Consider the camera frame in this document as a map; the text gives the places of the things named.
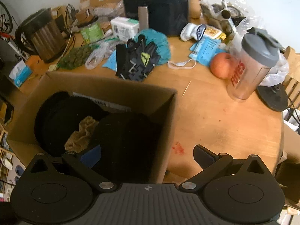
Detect green net bag of nuts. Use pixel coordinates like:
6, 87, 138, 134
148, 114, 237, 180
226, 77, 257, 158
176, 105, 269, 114
58, 45, 96, 70

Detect white rectangular product box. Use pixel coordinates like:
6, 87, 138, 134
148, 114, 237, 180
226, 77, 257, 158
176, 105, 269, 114
110, 17, 139, 43

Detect brown cardboard box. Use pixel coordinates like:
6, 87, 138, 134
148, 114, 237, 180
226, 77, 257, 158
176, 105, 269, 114
8, 72, 177, 183

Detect stainless steel electric kettle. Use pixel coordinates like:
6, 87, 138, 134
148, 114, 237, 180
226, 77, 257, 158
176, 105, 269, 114
15, 8, 67, 63

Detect white socks bundle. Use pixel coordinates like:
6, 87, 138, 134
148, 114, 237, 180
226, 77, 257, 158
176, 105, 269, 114
180, 23, 206, 42

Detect blue face mask pack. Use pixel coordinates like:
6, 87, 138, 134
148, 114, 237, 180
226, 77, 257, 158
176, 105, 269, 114
189, 37, 221, 67

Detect black fuzzy hat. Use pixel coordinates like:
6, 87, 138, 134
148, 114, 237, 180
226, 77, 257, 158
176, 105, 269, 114
34, 91, 109, 157

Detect black round stand base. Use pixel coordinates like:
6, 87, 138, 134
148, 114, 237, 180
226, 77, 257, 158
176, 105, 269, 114
256, 83, 288, 112

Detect red apple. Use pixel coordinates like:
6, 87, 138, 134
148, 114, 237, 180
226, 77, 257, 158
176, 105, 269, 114
209, 52, 237, 79

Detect blue tissue box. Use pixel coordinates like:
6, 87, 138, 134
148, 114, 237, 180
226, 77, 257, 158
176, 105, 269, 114
9, 60, 33, 88

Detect metal tools pile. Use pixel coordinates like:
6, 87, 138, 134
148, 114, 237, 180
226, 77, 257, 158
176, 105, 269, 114
200, 0, 245, 35

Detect teal bath loofah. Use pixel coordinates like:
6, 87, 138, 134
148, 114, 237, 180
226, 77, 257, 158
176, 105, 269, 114
133, 28, 171, 65

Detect yellow wipes pack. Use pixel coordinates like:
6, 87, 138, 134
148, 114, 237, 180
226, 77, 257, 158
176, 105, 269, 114
204, 25, 227, 41

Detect black air fryer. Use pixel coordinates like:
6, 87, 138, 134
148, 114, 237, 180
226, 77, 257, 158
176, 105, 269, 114
123, 0, 190, 37

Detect light blue wipes pack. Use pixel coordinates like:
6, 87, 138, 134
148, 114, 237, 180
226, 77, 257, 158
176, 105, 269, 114
102, 50, 117, 72

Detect clear shaker bottle grey lid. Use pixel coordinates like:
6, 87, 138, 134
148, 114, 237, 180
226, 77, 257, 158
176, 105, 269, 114
227, 27, 281, 101

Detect clear plastic bag with cables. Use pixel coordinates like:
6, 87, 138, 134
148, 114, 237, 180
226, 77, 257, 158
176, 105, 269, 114
84, 38, 119, 70

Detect black patterned gloves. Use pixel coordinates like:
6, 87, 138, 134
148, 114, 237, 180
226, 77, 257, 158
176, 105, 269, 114
115, 35, 160, 82

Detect tan cloth drawstring pouch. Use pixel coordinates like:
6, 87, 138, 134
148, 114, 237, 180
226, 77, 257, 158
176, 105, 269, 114
64, 116, 99, 153

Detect open cardboard box at wall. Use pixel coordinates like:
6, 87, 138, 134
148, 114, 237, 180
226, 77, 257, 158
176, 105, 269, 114
79, 0, 125, 17

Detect black power cable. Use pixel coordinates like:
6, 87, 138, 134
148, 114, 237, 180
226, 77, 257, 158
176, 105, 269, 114
56, 4, 80, 59

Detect green label supplement jar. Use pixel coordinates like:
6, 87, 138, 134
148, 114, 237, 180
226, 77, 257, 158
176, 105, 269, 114
77, 15, 104, 44

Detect small tea bag packet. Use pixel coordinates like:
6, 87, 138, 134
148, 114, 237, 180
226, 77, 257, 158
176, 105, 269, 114
48, 64, 59, 72

